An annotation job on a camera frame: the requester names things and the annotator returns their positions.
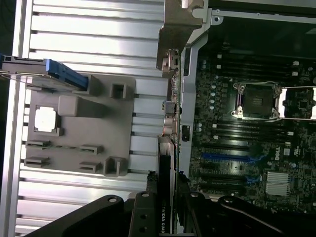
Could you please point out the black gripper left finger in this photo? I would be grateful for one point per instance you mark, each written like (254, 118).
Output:
(143, 217)

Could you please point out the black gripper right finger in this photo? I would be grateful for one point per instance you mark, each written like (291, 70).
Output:
(197, 217)

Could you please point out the blue expansion slot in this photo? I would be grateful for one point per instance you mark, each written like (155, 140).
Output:
(222, 156)

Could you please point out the silver chipset heat sink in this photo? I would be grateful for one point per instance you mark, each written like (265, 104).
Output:
(277, 183)

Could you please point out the grey parts rack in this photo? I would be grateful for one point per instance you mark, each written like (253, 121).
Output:
(98, 128)

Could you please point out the green motherboard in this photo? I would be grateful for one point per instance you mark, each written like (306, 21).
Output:
(271, 148)

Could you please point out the black open PC case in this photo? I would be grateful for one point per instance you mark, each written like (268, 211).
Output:
(187, 98)

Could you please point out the CPU socket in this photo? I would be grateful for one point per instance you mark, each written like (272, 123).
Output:
(256, 101)

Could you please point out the silver CPU chip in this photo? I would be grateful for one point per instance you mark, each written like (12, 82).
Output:
(45, 119)

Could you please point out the metal socket cover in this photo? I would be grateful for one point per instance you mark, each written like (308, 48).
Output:
(284, 103)

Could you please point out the hard disk with blue rails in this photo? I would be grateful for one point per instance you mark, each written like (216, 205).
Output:
(24, 66)

